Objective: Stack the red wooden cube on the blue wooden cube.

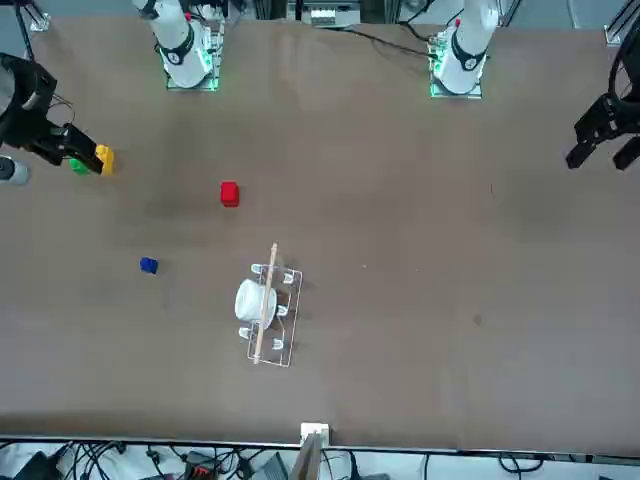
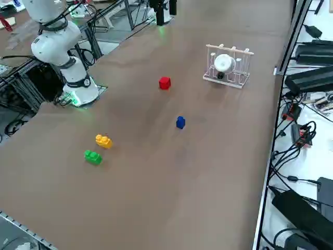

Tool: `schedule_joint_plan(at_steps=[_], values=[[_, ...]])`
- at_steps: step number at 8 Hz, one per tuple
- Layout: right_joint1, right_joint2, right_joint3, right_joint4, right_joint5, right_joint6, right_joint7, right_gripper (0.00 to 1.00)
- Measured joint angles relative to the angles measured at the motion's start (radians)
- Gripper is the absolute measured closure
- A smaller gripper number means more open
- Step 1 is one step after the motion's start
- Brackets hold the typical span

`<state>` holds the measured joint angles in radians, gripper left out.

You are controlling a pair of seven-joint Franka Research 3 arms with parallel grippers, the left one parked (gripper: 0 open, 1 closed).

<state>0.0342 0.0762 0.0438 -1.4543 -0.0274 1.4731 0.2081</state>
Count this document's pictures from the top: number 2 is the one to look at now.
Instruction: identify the yellow plastic building block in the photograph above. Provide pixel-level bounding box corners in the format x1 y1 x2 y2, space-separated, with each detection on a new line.
95 134 113 149

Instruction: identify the aluminium frame post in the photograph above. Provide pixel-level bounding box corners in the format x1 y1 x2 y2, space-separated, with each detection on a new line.
275 0 313 71

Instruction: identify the red black electronic device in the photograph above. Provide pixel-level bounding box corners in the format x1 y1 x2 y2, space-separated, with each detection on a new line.
282 103 302 122
290 123 317 148

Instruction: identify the white cup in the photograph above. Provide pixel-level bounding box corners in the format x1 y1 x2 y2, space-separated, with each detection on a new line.
213 53 236 76

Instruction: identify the long black power strip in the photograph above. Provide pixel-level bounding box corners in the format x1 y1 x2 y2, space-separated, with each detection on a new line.
294 43 333 66
284 65 333 94

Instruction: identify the red wooden cube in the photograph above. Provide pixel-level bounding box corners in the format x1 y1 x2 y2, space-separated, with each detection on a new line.
158 76 172 91

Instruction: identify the large black power adapter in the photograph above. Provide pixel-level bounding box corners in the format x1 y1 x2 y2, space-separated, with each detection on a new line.
271 189 333 242

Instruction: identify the clear cup rack wooden dowel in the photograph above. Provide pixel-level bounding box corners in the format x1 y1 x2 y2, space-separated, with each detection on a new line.
202 43 254 89

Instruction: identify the red clamp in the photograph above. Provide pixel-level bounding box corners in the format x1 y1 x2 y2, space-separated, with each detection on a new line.
0 14 14 33

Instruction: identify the aluminium frame stand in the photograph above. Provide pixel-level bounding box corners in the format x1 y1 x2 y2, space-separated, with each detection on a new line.
0 56 66 113

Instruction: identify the black box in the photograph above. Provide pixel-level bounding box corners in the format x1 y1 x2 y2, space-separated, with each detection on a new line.
316 177 333 217

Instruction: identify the small black power adapter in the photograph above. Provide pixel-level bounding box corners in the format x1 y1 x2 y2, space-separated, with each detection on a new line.
303 24 324 39

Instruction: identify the green plastic building block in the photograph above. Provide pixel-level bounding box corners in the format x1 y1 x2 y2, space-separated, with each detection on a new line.
84 149 103 166

